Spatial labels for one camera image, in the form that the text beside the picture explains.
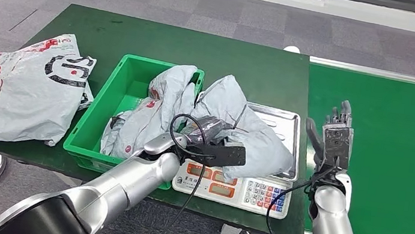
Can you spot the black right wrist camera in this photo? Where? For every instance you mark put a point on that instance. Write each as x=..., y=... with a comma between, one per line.
x=336, y=145

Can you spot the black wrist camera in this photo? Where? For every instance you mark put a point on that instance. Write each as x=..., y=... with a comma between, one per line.
x=336, y=145
x=226, y=156

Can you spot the large white printed bag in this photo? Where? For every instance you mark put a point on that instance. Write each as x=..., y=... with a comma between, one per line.
x=25, y=100

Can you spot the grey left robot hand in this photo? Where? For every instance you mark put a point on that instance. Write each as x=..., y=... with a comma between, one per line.
x=209, y=130

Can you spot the small white round object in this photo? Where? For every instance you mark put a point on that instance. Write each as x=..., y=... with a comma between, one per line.
x=292, y=49

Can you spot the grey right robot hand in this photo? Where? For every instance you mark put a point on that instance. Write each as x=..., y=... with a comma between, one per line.
x=313, y=138

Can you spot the green conveyor belt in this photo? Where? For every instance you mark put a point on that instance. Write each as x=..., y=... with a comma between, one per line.
x=395, y=156

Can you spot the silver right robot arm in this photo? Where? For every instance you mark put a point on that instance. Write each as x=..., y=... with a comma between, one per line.
x=329, y=228

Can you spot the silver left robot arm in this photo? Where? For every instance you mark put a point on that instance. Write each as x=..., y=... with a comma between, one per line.
x=121, y=189

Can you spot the green plastic bin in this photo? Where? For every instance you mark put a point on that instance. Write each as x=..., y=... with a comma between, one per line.
x=123, y=89

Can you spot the white scale with steel tray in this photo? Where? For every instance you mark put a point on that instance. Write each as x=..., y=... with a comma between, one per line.
x=261, y=195

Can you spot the white block under table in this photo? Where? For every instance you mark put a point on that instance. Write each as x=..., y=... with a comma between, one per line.
x=230, y=232

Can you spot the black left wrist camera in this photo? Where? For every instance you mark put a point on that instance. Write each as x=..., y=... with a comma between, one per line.
x=226, y=156

